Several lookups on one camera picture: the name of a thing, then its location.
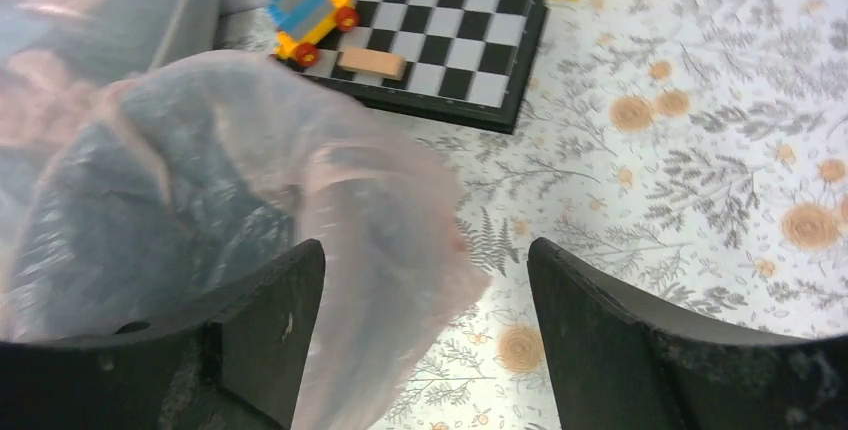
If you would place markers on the light wooden block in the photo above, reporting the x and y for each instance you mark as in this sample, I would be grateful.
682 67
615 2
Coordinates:
362 60

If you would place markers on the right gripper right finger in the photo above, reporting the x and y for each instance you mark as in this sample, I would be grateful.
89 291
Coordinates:
622 358

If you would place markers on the colourful toy block train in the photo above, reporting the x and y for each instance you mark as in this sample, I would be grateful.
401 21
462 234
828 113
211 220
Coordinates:
302 24

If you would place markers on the floral patterned table mat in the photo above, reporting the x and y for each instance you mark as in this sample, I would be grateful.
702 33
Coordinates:
696 149

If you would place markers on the large translucent plastic bag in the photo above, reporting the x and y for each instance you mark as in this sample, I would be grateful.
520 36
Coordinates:
56 54

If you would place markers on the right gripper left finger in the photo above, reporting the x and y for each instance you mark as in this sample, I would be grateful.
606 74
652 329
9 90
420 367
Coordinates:
231 359

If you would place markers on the pink trash bag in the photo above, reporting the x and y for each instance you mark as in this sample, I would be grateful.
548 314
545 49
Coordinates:
191 177

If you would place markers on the black white checkerboard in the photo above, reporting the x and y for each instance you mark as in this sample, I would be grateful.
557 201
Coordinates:
468 61

